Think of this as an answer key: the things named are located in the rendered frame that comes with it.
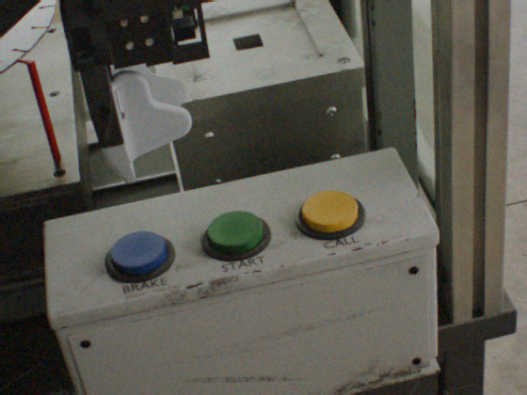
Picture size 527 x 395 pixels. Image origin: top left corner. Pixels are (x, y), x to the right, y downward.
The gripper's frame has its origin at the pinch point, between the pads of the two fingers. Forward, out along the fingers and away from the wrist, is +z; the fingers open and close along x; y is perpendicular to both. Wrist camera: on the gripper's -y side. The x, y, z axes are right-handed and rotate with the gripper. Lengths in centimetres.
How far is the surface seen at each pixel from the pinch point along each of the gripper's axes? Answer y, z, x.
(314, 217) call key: 12.7, 7.3, -0.6
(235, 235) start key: 7.0, 7.3, -0.7
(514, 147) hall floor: 78, 98, 121
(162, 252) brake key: 1.7, 7.3, -0.9
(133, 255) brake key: -0.3, 7.3, -0.6
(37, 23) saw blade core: -6.3, 3.1, 29.6
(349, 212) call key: 15.2, 7.3, -0.7
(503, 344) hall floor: 54, 98, 64
